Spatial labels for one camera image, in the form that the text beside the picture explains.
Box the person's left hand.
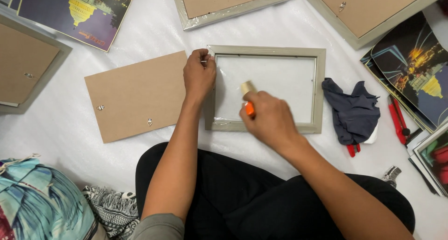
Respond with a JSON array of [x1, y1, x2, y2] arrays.
[[183, 48, 217, 101]]

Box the person's right hand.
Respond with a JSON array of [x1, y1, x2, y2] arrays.
[[239, 90, 306, 157]]

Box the orange handled brush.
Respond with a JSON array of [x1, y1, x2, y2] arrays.
[[240, 80, 258, 119]]

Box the grey wooden picture frame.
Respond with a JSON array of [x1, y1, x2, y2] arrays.
[[204, 45, 327, 134]]

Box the person's black trousers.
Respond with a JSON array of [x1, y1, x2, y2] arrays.
[[135, 142, 416, 240]]

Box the dark blue cloth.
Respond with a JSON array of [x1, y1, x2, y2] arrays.
[[322, 78, 381, 146]]

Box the brown loose backing board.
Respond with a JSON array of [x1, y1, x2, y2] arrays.
[[84, 50, 188, 143]]

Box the red utility knife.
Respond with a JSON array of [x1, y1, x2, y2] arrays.
[[387, 94, 411, 145]]

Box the person's grey sleeve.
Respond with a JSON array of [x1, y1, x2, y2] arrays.
[[129, 213, 185, 240]]

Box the stack of night city posters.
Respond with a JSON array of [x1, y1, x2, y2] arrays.
[[360, 11, 448, 133]]

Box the black white woven fabric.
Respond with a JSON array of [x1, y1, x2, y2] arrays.
[[82, 185, 140, 239]]

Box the stack of framed pictures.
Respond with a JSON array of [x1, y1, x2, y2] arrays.
[[407, 122, 448, 198]]

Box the night city poster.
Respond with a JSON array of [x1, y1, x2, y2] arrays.
[[8, 0, 138, 52]]

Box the blue patterned fabric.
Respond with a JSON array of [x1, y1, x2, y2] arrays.
[[0, 153, 107, 240]]

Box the plastic wrapped grey frame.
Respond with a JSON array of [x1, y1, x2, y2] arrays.
[[171, 0, 300, 31]]

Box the red handled pliers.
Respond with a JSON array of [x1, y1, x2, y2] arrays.
[[346, 143, 361, 158]]

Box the large grey frame brown backing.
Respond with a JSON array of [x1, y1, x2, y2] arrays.
[[298, 0, 448, 51]]

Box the grey frame with brown backing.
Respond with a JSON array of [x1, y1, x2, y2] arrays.
[[0, 14, 73, 115]]

